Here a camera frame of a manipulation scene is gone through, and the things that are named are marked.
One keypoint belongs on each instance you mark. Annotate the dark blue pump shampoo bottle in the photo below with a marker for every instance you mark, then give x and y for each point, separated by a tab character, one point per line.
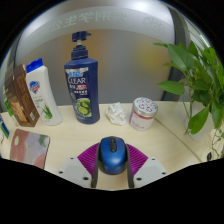
82	90

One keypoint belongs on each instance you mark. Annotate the brown cracker box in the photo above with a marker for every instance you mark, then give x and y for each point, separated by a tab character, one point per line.
21	98

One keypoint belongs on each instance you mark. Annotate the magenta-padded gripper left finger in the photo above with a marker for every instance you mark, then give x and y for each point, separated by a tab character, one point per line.
77	168

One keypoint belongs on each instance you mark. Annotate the crumpled white tissue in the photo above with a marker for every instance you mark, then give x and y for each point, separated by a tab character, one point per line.
116	114

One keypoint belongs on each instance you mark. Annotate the multicolour patterned mouse pad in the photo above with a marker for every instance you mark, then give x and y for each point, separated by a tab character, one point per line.
29	147

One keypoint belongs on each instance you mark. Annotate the green leafy potted plant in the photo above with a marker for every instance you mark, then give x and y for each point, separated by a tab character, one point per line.
200	90

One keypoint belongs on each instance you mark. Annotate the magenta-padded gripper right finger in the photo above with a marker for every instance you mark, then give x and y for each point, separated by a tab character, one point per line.
146	168

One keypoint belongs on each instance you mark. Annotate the blue computer mouse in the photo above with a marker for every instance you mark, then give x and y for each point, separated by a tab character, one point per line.
112	155

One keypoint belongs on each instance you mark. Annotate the white bottle with blue cap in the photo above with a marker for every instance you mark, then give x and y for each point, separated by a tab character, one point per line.
42	91

